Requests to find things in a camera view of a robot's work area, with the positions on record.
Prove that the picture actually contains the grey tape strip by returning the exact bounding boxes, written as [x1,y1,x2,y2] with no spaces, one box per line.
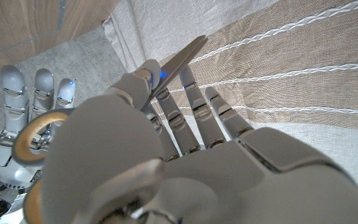
[0,28,60,60]
[57,0,68,31]

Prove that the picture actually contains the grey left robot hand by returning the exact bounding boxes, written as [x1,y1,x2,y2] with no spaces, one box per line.
[40,59,358,224]

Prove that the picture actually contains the scissors with grey yellow handles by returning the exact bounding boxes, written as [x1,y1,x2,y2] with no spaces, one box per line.
[12,34,209,224]

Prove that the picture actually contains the beige striped curtain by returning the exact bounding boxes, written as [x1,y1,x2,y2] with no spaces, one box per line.
[103,0,358,203]

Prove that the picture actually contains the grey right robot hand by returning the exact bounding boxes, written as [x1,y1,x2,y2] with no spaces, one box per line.
[0,65,76,190]

